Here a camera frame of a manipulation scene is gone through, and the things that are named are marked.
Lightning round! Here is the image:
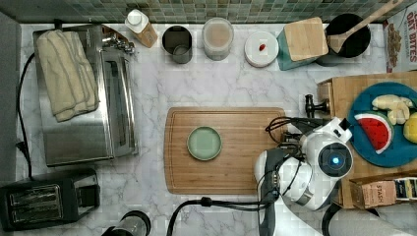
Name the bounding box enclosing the green ceramic bowl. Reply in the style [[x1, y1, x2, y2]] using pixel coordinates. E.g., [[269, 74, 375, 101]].
[[187, 126, 222, 161]]

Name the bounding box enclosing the dark metal cup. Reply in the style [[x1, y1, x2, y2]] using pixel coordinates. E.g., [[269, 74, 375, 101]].
[[162, 26, 193, 64]]

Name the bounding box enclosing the black french press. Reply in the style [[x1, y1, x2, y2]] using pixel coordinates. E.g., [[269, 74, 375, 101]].
[[101, 210, 151, 236]]

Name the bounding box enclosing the clear cereal jar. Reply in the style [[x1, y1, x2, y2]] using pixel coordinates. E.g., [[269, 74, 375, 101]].
[[202, 18, 234, 61]]

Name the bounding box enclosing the tea bag box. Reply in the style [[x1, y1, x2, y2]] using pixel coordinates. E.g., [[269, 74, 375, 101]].
[[350, 177, 417, 209]]

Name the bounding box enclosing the teal canister with wooden lid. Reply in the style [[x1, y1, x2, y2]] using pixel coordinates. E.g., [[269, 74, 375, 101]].
[[277, 17, 328, 71]]

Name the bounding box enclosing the bamboo cutting board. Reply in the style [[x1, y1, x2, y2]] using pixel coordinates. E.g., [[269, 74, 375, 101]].
[[163, 107, 286, 195]]

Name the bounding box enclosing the white round lidded dish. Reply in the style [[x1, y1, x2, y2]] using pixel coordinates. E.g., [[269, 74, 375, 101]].
[[244, 31, 278, 68]]

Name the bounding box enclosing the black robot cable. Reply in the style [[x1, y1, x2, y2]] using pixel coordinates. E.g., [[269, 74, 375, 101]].
[[165, 116, 324, 236]]

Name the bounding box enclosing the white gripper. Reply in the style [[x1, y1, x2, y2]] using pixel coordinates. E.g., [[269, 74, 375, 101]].
[[290, 117, 352, 145]]

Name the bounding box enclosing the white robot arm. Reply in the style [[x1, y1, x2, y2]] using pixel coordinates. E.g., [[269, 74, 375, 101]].
[[255, 117, 353, 236]]

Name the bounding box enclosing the black drawer handle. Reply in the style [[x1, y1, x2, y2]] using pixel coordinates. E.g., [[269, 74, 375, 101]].
[[305, 94, 329, 118]]

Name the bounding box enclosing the toy lemon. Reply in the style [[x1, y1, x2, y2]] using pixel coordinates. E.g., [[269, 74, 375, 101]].
[[403, 112, 417, 144]]

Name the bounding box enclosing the white paper towel roll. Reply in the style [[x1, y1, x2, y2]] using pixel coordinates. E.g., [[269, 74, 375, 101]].
[[328, 208, 414, 236]]

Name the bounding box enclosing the small carton with white cap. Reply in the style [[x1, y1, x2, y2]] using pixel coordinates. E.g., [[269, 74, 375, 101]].
[[125, 9, 157, 48]]

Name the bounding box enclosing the black paper towel holder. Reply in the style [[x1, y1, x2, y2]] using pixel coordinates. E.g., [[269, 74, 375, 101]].
[[322, 204, 341, 236]]

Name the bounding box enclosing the black two-slot toaster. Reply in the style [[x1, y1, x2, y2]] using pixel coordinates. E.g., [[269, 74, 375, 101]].
[[1, 168, 100, 231]]

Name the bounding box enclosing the wooden drawer box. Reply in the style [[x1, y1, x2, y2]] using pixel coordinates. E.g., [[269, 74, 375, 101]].
[[318, 72, 416, 208]]

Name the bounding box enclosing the toy watermelon slice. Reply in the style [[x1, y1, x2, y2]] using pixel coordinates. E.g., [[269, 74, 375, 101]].
[[354, 112, 393, 154]]

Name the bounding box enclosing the folded beige towel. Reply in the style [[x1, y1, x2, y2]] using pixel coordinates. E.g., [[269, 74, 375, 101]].
[[35, 29, 99, 122]]

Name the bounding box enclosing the cinnamon oat bites cereal box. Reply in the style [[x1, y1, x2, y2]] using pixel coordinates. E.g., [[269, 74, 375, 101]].
[[383, 3, 417, 73]]

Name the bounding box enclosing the silver toaster oven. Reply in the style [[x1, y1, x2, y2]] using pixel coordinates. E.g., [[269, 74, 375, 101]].
[[32, 25, 138, 167]]

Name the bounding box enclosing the black toaster oven cord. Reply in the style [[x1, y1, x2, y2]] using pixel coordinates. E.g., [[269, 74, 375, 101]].
[[15, 52, 36, 181]]

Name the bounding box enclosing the wooden spoon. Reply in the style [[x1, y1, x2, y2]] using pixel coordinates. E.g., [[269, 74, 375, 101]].
[[327, 0, 403, 53]]

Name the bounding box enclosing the black utensil holder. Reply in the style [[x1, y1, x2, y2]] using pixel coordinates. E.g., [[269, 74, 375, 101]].
[[316, 14, 371, 67]]

